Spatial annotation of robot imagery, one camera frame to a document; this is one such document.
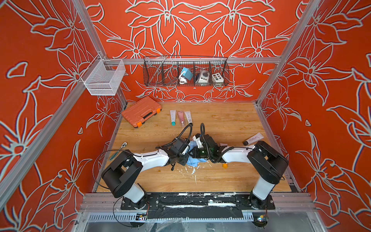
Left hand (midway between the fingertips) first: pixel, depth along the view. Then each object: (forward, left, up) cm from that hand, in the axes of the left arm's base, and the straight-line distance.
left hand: (186, 156), depth 89 cm
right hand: (-1, 0, +3) cm, 3 cm away
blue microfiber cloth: (-5, -5, +3) cm, 7 cm away
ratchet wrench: (+5, +41, +1) cm, 42 cm away
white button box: (+43, -19, +29) cm, 55 cm away
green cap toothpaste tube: (+31, +12, +1) cm, 33 cm away
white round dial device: (+41, -9, +32) cm, 53 cm away
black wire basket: (+50, +17, +29) cm, 60 cm away
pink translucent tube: (+34, +6, -1) cm, 35 cm away
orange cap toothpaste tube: (-5, -23, +1) cm, 24 cm away
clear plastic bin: (+38, +58, +30) cm, 75 cm away
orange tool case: (+29, +38, +4) cm, 48 cm away
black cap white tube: (+33, 0, +1) cm, 33 cm away
